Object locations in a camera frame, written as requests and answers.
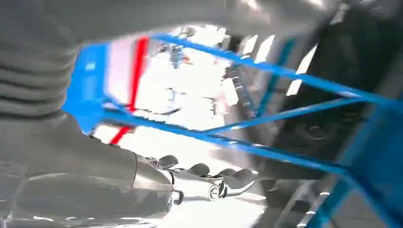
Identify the red stripe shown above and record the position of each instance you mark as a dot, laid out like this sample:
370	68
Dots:
136	75

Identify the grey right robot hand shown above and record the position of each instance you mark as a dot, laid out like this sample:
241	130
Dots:
78	176

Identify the blue metal frame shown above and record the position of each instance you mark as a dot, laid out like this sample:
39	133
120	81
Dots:
88	94

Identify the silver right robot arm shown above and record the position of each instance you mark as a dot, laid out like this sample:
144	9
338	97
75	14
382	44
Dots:
34	78

